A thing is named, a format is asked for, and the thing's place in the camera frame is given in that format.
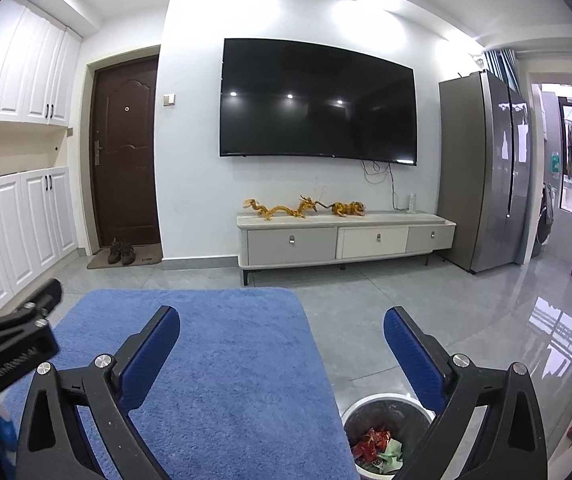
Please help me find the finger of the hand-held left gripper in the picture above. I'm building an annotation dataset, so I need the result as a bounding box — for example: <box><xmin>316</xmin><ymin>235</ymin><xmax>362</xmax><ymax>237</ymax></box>
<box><xmin>0</xmin><ymin>279</ymin><xmax>63</xmax><ymax>345</ymax></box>

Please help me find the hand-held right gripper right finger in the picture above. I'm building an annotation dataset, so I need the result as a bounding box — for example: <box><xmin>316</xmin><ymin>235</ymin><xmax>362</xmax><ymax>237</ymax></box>
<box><xmin>383</xmin><ymin>306</ymin><xmax>549</xmax><ymax>480</ymax></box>

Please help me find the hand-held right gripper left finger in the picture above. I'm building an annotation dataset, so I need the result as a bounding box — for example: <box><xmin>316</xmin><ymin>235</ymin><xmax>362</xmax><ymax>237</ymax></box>
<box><xmin>16</xmin><ymin>305</ymin><xmax>181</xmax><ymax>480</ymax></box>

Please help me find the white trash bin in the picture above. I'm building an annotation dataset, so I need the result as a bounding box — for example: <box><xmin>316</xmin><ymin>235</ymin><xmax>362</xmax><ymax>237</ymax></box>
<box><xmin>341</xmin><ymin>394</ymin><xmax>439</xmax><ymax>480</ymax></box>

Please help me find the red snack bag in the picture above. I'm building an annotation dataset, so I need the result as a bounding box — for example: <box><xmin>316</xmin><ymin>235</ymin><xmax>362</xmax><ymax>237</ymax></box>
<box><xmin>351</xmin><ymin>425</ymin><xmax>393</xmax><ymax>462</ymax></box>

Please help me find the green paper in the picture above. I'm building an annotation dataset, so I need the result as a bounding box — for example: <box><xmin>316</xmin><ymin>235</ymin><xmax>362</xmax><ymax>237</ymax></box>
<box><xmin>376</xmin><ymin>437</ymin><xmax>407</xmax><ymax>472</ymax></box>

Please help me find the white floor cabinet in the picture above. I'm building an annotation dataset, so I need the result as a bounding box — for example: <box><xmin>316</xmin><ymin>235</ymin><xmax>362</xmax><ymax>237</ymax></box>
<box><xmin>0</xmin><ymin>167</ymin><xmax>79</xmax><ymax>321</ymax></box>

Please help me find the blue fluffy rug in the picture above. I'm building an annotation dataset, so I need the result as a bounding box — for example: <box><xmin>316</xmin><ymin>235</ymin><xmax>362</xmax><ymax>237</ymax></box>
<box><xmin>3</xmin><ymin>287</ymin><xmax>361</xmax><ymax>480</ymax></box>

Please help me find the brown doormat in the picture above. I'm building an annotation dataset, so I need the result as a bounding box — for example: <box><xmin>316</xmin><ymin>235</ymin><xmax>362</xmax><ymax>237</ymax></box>
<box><xmin>87</xmin><ymin>244</ymin><xmax>163</xmax><ymax>271</ymax></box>

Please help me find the golden tiger figurine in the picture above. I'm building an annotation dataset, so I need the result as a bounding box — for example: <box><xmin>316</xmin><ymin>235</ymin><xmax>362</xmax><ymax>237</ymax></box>
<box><xmin>330</xmin><ymin>201</ymin><xmax>367</xmax><ymax>218</ymax></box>

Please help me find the white television cabinet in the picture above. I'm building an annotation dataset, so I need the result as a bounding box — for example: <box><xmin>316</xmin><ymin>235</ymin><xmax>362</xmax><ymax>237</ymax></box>
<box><xmin>236</xmin><ymin>208</ymin><xmax>457</xmax><ymax>287</ymax></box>

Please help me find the short golden dragon figurine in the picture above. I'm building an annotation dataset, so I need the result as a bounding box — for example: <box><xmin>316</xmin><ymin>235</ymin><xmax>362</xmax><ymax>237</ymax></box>
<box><xmin>298</xmin><ymin>195</ymin><xmax>334</xmax><ymax>219</ymax></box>

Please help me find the brown entrance door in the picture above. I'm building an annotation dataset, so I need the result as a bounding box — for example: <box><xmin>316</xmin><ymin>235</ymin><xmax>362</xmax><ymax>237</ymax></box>
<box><xmin>90</xmin><ymin>56</ymin><xmax>161</xmax><ymax>256</ymax></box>

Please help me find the long golden dragon figurine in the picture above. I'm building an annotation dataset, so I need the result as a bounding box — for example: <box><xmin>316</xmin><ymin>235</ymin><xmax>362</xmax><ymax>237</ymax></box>
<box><xmin>242</xmin><ymin>198</ymin><xmax>307</xmax><ymax>222</ymax></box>

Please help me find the washing machine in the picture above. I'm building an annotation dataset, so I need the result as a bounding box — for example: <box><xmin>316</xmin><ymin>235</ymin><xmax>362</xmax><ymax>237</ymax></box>
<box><xmin>540</xmin><ymin>184</ymin><xmax>557</xmax><ymax>257</ymax></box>

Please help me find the grey refrigerator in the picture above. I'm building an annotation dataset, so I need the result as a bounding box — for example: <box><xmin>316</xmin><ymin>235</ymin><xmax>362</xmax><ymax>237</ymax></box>
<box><xmin>438</xmin><ymin>71</ymin><xmax>534</xmax><ymax>275</ymax></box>

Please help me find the blue striped curtain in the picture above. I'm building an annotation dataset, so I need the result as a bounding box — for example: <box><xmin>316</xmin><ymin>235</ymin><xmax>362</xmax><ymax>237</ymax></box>
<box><xmin>483</xmin><ymin>49</ymin><xmax>522</xmax><ymax>94</ymax></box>

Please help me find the black television cable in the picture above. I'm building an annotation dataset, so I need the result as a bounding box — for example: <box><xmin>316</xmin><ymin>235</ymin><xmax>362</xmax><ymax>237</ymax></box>
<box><xmin>361</xmin><ymin>160</ymin><xmax>399</xmax><ymax>211</ymax></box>

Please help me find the white wall cabinet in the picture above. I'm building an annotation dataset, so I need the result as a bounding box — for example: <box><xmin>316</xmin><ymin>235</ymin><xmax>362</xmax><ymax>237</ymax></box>
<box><xmin>0</xmin><ymin>0</ymin><xmax>83</xmax><ymax>126</ymax></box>

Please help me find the black wall television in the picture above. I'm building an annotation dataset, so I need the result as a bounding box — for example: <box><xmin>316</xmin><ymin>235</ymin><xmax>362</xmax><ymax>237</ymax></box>
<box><xmin>219</xmin><ymin>37</ymin><xmax>418</xmax><ymax>167</ymax></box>

